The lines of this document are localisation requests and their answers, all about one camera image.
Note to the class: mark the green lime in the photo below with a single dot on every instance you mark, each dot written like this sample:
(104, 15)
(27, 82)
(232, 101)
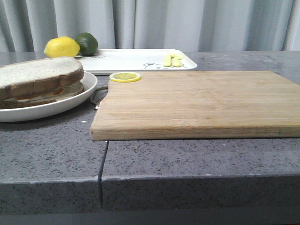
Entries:
(87, 43)

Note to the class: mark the yellow plastic knife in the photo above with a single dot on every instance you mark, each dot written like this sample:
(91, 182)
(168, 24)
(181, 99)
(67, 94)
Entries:
(176, 60)

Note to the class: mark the front yellow lemon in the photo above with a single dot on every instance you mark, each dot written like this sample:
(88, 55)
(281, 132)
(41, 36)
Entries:
(61, 46)

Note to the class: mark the lemon slice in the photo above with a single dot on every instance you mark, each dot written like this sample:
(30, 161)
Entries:
(125, 77)

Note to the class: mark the bread slice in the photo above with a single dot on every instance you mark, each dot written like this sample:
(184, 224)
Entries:
(38, 76)
(70, 91)

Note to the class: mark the fried egg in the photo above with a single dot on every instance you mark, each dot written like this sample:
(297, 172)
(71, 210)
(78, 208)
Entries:
(47, 92)

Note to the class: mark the white round plate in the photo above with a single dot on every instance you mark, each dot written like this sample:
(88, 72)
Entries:
(89, 82)

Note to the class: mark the metal board handle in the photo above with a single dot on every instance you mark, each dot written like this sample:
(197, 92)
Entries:
(95, 101)

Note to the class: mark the white bear tray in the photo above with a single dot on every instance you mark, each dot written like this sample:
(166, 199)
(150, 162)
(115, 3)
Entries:
(108, 61)

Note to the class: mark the grey curtain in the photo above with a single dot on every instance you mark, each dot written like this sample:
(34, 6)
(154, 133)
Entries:
(187, 25)

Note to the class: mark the wooden cutting board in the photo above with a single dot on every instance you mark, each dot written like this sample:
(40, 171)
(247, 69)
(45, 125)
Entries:
(195, 104)

